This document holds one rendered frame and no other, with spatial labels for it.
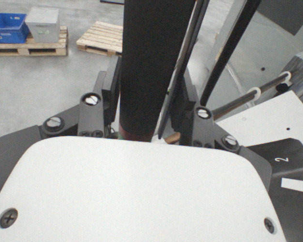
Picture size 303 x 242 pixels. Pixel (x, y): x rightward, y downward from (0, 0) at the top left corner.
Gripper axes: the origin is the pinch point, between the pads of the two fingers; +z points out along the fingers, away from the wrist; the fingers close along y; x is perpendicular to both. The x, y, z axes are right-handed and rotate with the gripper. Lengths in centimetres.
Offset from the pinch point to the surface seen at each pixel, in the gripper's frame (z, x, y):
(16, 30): 235, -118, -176
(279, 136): 14.3, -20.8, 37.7
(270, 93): 42, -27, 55
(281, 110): 21.4, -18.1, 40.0
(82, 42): 266, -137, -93
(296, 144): 4.2, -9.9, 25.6
